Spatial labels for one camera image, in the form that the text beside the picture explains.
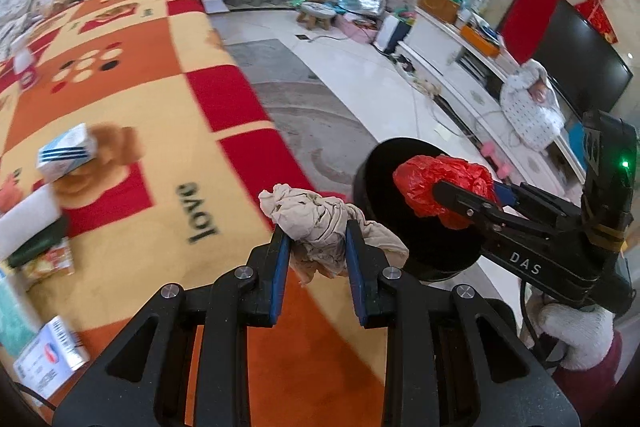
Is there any red cloth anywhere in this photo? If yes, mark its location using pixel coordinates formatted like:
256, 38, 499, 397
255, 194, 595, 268
497, 0, 566, 65

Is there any printed orange red blanket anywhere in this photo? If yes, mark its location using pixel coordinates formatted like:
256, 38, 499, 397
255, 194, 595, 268
0, 0, 391, 427

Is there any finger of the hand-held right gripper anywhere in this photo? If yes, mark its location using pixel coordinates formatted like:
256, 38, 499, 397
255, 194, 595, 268
494, 181, 583, 233
432, 180, 507, 234

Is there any person's right forearm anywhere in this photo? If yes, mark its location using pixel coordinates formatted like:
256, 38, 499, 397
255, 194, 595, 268
550, 332, 626, 414

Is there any red plastic bag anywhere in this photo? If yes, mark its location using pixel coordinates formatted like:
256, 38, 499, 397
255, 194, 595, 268
392, 154, 498, 230

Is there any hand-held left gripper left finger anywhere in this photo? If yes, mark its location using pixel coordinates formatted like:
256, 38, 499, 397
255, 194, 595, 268
52, 224, 293, 427

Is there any orange wooden box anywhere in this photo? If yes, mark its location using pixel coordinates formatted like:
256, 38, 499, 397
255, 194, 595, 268
419, 0, 463, 25

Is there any person's right hand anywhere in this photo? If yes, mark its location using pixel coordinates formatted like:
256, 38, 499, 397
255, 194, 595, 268
537, 302, 616, 370

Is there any pink dumbbell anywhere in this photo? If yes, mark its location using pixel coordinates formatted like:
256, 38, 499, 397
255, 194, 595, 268
480, 142, 511, 178

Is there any small round stool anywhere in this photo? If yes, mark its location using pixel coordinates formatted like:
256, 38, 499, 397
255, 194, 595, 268
297, 2, 336, 30

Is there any swaddled baby doll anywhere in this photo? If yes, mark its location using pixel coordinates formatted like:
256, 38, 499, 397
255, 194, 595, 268
500, 59, 567, 152

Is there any blue striped white carton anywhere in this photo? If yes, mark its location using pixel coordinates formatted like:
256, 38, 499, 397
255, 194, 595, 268
37, 123, 98, 182

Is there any white blue medicine box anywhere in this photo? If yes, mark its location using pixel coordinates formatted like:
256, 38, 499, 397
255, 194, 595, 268
12, 316, 91, 400

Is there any orange snack packet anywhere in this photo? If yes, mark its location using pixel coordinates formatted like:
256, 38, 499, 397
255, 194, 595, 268
20, 239, 76, 290

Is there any black television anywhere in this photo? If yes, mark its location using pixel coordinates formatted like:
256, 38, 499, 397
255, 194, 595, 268
549, 0, 634, 118

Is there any light green packet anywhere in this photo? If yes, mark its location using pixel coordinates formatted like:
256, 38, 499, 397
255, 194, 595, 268
0, 264, 43, 358

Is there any white television cabinet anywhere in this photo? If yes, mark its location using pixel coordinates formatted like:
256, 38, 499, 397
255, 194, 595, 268
395, 4, 591, 180

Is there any flat orange box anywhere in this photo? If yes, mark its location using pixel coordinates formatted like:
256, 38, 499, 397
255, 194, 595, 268
460, 24, 501, 58

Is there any beige paper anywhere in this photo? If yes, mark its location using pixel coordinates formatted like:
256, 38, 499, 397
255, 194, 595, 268
258, 183, 410, 290

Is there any pink box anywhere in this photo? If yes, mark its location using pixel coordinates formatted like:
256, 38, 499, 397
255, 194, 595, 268
335, 14, 381, 44

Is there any grey rug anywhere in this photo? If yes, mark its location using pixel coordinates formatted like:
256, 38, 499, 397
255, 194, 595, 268
227, 38, 386, 208

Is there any white bottle pink label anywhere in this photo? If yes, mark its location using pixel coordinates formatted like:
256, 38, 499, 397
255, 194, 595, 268
12, 39, 39, 90

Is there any black round bin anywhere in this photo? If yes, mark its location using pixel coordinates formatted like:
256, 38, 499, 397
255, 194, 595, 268
352, 137, 496, 283

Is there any white appliance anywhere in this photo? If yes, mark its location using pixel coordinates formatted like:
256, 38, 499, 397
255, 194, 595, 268
375, 14, 416, 55

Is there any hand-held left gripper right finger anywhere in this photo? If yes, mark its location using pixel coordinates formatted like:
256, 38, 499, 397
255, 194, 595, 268
345, 219, 581, 427

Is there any black cable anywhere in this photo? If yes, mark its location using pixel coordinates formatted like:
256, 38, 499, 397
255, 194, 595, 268
519, 281, 568, 369

